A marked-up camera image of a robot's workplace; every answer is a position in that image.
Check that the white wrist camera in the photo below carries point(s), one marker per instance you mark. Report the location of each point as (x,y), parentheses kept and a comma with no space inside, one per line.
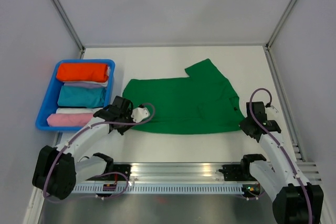
(273,113)
(139,114)

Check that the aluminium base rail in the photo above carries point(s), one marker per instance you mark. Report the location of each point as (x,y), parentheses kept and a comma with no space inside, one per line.
(177,172)

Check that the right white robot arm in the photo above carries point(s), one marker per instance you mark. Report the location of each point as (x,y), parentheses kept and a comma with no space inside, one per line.
(294,198)

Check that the aluminium frame post left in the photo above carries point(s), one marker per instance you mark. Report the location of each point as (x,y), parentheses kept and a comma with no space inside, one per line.
(68,24)

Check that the pink rolled t-shirt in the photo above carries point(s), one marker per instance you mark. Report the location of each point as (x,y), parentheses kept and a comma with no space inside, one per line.
(69,120)

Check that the slotted cable duct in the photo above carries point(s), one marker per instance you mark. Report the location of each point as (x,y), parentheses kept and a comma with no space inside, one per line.
(232,189)

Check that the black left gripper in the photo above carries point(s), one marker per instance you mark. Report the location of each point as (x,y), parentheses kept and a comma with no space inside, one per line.
(128,114)

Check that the green t-shirt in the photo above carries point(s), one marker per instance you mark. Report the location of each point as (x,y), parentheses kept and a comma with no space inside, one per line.
(204,102)

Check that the aluminium frame post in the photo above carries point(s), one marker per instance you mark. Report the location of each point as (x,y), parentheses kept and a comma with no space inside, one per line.
(285,15)
(68,24)

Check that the aluminium frame post right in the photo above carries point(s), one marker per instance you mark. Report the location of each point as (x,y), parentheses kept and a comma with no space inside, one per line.
(285,15)

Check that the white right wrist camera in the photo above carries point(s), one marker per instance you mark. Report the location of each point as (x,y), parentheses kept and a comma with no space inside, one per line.
(273,113)

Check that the lilac rolled t-shirt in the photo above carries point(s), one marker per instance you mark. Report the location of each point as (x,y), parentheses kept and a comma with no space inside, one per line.
(88,85)

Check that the blue plastic bin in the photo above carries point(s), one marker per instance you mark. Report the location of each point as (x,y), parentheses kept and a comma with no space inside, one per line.
(49,105)

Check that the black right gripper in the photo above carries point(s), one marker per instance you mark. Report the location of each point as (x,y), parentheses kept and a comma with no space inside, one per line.
(243,127)

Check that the orange rolled t-shirt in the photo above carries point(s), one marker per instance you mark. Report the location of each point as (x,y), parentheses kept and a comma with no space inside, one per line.
(73,72)

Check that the teal rolled t-shirt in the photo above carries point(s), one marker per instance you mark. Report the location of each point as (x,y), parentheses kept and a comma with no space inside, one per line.
(79,97)

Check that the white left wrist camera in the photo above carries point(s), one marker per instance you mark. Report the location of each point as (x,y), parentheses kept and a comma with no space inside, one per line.
(139,114)

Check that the white rolled t-shirt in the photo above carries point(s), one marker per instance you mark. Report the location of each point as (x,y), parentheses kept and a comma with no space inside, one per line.
(76,110)

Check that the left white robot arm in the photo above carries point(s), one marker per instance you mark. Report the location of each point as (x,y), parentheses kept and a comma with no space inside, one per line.
(59,169)

